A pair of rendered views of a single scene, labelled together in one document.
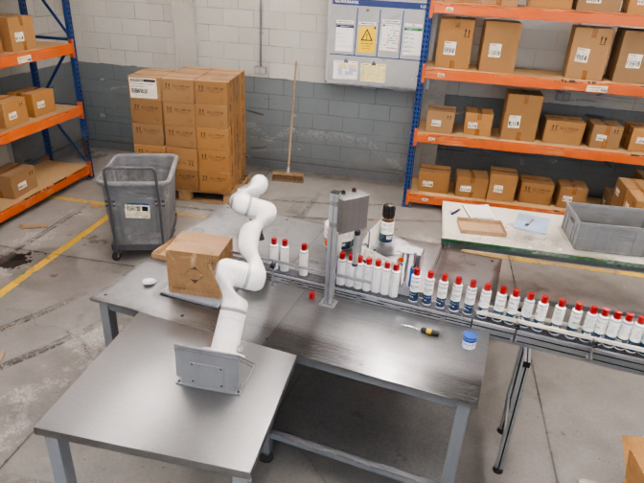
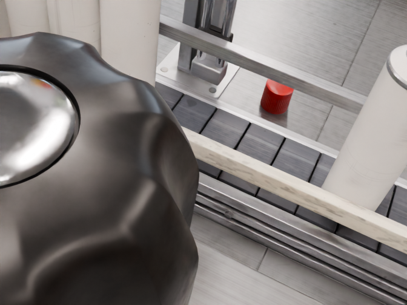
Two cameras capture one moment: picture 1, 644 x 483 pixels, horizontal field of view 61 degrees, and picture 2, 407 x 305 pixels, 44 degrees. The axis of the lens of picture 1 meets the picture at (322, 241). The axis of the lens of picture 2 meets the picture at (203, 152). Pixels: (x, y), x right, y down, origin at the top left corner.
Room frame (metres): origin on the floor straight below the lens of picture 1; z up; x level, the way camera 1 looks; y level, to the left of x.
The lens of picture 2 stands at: (3.12, -0.05, 1.25)
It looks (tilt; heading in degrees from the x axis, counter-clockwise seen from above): 49 degrees down; 178
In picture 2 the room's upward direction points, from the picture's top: 11 degrees clockwise
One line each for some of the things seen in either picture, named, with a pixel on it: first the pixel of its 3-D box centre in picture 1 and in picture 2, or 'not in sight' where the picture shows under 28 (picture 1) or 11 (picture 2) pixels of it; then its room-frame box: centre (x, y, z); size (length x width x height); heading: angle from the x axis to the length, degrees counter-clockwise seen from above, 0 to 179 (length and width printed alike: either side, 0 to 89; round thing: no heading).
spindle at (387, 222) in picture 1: (387, 224); not in sight; (3.28, -0.42, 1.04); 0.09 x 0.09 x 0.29
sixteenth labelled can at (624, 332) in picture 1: (624, 331); not in sight; (2.27, -1.52, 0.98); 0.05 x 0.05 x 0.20
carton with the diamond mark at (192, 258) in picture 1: (200, 264); not in sight; (2.71, 0.68, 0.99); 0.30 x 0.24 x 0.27; 82
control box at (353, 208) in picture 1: (349, 211); not in sight; (2.66, -0.14, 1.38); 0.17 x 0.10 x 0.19; 126
